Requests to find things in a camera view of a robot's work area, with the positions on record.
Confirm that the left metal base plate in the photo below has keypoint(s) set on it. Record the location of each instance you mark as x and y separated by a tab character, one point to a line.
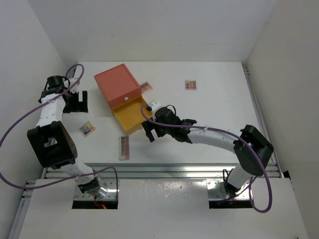
102	190

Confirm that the orange top drawer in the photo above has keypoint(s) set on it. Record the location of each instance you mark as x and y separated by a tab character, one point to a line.
120	95

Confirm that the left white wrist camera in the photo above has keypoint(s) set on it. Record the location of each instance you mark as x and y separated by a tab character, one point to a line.
73	85

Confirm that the metal base plate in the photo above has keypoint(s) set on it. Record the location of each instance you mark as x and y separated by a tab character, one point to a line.
216	194
102	190

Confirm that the small palette behind box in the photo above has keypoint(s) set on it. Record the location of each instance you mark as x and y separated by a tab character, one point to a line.
145	86

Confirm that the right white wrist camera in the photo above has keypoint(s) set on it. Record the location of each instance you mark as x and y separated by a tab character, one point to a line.
154	105

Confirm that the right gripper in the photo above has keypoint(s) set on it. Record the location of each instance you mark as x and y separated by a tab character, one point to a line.
148	127

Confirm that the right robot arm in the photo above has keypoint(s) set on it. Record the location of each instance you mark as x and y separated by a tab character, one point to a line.
252	149

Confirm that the square nine-pan blush palette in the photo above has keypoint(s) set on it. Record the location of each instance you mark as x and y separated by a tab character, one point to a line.
190	85

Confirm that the colourful square eyeshadow palette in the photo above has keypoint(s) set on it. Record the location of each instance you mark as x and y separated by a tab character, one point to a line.
87	129

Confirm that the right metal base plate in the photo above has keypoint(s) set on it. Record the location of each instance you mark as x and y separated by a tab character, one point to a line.
216	194

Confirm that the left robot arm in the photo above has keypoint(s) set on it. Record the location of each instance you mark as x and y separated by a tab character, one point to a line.
51	141

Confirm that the orange drawer box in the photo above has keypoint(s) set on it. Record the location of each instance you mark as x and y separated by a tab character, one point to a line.
115	77

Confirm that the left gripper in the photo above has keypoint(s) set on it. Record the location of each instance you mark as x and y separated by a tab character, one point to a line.
78	106

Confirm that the aluminium rail frame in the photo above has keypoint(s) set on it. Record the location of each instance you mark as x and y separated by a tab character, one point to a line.
162	187

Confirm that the long brown eyeshadow palette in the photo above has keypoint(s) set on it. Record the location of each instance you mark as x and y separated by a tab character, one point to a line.
124	148

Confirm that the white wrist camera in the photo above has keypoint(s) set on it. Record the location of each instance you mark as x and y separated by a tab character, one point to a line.
73	85
154	105

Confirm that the yellow bottom drawer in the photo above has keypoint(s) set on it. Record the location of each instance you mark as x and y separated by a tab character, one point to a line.
129	115

